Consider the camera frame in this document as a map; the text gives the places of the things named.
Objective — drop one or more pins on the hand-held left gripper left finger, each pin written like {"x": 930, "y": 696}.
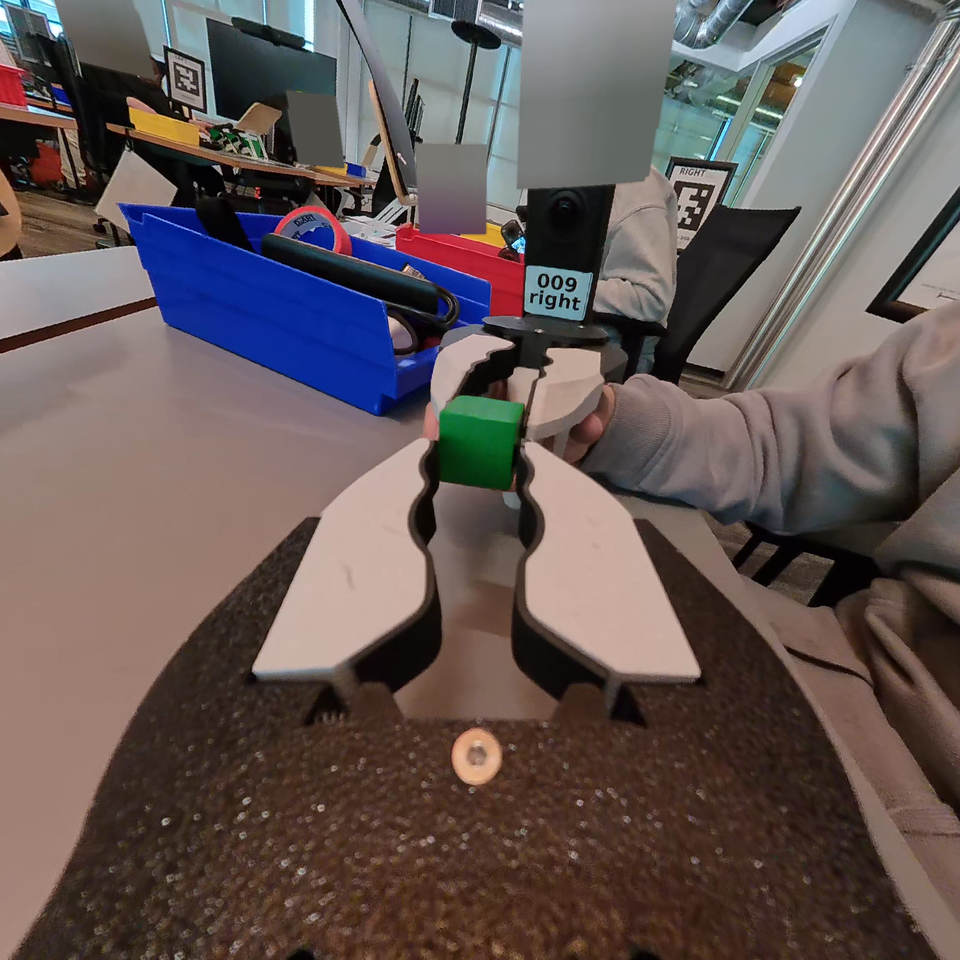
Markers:
{"x": 353, "y": 585}

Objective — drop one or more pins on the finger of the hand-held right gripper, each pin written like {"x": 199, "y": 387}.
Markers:
{"x": 465, "y": 368}
{"x": 567, "y": 398}

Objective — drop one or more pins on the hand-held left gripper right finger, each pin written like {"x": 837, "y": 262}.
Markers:
{"x": 608, "y": 593}

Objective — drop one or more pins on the green cube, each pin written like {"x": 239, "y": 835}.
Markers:
{"x": 480, "y": 446}

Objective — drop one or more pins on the blue plastic bin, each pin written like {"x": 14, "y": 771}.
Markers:
{"x": 255, "y": 323}

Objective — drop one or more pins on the person's right forearm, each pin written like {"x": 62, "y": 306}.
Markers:
{"x": 750, "y": 435}

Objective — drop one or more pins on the grey desk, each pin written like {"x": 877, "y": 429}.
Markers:
{"x": 150, "y": 495}

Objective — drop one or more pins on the person's right hand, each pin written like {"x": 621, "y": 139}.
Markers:
{"x": 597, "y": 428}

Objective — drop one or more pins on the white rounded object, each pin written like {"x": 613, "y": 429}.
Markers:
{"x": 402, "y": 333}

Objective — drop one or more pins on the red plastic bin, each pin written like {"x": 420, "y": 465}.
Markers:
{"x": 465, "y": 263}

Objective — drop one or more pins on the black office chair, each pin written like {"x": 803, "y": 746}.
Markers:
{"x": 728, "y": 285}

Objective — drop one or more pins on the red tape roll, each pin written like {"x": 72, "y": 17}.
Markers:
{"x": 312, "y": 228}

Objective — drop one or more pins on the small black flat item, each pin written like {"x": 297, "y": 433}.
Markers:
{"x": 222, "y": 222}

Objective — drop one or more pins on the person's grey hoodie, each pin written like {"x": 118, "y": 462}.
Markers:
{"x": 900, "y": 645}

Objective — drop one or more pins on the dark computer monitor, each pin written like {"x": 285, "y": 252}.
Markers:
{"x": 270, "y": 68}

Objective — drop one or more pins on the yellow storage bin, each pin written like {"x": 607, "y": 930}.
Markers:
{"x": 162, "y": 125}

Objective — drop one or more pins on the small marker poster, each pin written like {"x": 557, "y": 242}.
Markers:
{"x": 185, "y": 78}

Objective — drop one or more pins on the red storage bin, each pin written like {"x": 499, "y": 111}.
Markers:
{"x": 12, "y": 86}

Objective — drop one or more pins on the square marker wall poster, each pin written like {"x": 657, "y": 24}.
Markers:
{"x": 702, "y": 203}

